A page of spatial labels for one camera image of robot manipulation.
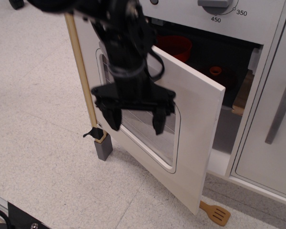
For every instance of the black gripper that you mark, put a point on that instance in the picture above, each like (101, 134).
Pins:
(111, 99)

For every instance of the white oven door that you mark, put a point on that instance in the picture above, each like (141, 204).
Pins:
(178, 157)

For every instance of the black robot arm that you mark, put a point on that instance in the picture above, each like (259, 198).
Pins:
(127, 39)

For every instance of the grey oven leg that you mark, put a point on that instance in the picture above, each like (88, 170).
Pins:
(104, 148)

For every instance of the grey oven shelf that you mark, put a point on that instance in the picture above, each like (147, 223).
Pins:
(223, 51)

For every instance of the round oven button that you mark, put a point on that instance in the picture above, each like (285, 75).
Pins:
(154, 2)

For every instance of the white toy oven cabinet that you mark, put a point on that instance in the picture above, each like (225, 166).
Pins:
(256, 21)

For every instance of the grey oven knob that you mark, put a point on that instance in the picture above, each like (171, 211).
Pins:
(218, 7)

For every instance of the orange toy pot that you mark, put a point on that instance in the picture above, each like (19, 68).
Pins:
(177, 46)

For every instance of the brown pot lid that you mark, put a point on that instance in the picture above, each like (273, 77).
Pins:
(222, 75)

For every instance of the wooden toy spatula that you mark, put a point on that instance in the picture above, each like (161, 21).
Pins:
(216, 213)

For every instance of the white side cabinet door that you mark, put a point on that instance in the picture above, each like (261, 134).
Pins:
(260, 163)

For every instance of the black caster wheel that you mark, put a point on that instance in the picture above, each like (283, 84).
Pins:
(17, 4)

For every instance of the grey cabinet door handle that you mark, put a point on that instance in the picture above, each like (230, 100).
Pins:
(277, 121)

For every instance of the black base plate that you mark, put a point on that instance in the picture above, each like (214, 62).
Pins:
(22, 220)

